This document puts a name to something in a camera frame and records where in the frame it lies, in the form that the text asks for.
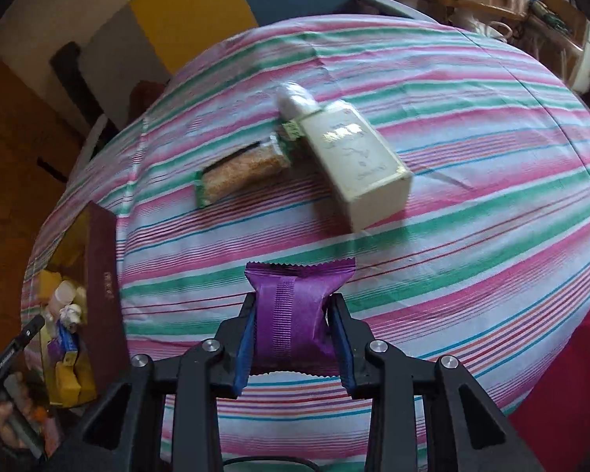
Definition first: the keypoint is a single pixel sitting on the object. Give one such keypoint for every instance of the granola bar green wrapper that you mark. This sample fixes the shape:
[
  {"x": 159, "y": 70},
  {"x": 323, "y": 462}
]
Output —
[{"x": 248, "y": 165}]

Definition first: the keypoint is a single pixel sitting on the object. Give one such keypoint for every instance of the dark red cushion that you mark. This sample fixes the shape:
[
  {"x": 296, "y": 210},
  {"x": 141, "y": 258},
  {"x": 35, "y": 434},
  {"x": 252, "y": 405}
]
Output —
[{"x": 142, "y": 97}]

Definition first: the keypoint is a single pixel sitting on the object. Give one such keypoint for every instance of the striped tablecloth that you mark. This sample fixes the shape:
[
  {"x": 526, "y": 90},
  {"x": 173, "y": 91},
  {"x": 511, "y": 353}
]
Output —
[{"x": 336, "y": 243}]

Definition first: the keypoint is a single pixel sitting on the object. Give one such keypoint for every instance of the white long snack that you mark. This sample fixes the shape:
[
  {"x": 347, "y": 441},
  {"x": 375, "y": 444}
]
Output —
[{"x": 294, "y": 101}]

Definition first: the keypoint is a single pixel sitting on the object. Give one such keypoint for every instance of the person left hand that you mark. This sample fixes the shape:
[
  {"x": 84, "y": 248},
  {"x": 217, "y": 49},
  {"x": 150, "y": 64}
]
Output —
[{"x": 18, "y": 427}]

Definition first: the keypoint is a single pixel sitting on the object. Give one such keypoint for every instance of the wooden wardrobe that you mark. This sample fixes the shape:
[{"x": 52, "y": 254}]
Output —
[{"x": 37, "y": 152}]

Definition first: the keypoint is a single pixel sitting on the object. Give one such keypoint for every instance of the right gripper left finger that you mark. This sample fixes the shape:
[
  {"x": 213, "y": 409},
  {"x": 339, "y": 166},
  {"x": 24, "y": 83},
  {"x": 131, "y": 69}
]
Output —
[{"x": 245, "y": 353}]

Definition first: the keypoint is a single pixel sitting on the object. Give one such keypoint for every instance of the wooden side desk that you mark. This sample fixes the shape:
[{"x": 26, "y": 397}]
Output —
[{"x": 524, "y": 10}]

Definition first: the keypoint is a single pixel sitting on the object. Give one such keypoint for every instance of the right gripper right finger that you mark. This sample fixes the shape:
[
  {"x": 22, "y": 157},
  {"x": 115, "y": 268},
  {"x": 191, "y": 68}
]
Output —
[{"x": 339, "y": 321}]

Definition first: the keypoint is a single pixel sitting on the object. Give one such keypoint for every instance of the blue snack packet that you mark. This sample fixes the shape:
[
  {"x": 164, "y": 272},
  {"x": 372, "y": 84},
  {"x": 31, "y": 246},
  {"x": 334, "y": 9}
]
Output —
[{"x": 68, "y": 345}]

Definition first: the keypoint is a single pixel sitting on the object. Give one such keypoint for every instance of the cream medicine box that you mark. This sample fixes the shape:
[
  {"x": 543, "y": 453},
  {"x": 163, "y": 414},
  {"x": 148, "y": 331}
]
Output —
[{"x": 369, "y": 179}]

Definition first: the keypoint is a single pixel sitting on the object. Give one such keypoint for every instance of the gold metal tin box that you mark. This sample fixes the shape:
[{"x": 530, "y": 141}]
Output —
[{"x": 86, "y": 256}]

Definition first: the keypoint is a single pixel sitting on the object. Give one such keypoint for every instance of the grey yellow blue armchair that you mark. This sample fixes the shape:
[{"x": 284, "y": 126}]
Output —
[{"x": 201, "y": 9}]

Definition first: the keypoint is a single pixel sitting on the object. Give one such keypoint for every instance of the yellow cake snack packet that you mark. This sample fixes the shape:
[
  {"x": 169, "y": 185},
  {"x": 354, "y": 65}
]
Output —
[{"x": 47, "y": 283}]

